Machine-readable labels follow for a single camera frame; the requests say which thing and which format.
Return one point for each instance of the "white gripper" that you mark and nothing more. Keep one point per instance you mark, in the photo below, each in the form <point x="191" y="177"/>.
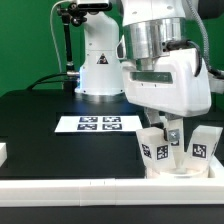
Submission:
<point x="172" y="87"/>

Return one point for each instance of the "white round stool seat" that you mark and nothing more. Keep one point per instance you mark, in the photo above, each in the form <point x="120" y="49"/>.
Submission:
<point x="180" y="173"/>

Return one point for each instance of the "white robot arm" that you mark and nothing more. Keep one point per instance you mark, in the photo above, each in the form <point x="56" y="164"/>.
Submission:
<point x="151" y="29"/>

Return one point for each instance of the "white marker sheet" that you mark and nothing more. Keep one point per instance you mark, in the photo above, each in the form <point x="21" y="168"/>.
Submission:
<point x="75" y="124"/>

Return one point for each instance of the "white U-shaped fence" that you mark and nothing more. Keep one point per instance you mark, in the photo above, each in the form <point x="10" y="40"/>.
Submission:
<point x="65" y="173"/>

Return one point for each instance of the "black camera stand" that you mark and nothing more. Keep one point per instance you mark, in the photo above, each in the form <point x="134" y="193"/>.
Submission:
<point x="70" y="15"/>

